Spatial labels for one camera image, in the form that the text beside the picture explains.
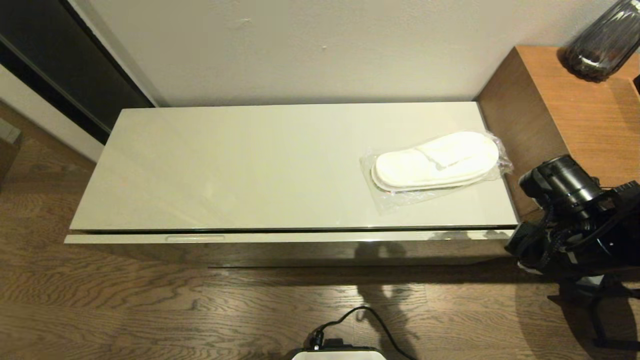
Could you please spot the bagged white slippers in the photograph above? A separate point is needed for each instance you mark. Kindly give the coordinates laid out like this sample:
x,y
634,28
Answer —
x,y
435,162

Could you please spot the grey brown furniture piece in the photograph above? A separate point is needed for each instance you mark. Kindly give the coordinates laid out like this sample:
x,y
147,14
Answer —
x,y
7,155

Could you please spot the white glossy cabinet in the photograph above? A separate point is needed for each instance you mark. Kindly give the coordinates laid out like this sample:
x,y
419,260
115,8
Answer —
x,y
250,165

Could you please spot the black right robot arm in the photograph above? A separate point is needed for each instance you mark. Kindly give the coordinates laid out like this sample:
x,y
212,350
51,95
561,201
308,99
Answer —
x,y
570,185

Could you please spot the dark ribbed glass vase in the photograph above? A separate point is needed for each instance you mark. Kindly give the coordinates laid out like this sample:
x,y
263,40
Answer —
x,y
600,45

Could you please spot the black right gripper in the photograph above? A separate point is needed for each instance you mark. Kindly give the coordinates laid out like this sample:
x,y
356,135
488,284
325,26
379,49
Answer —
x,y
530,247

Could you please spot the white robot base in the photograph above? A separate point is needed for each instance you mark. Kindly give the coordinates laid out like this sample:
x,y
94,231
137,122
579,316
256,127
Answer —
x,y
340,356

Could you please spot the black chair legs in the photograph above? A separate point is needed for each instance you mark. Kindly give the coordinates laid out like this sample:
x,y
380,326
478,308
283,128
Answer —
x,y
597,315

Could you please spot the dark sliding door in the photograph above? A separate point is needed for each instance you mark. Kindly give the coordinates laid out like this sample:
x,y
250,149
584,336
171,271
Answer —
x,y
60,60

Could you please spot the white glossy drawer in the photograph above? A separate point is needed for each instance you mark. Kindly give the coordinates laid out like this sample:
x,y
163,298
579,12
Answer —
x,y
250,245

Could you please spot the brown wooden desk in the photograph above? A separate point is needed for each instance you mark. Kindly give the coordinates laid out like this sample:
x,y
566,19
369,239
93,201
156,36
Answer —
x,y
565,110

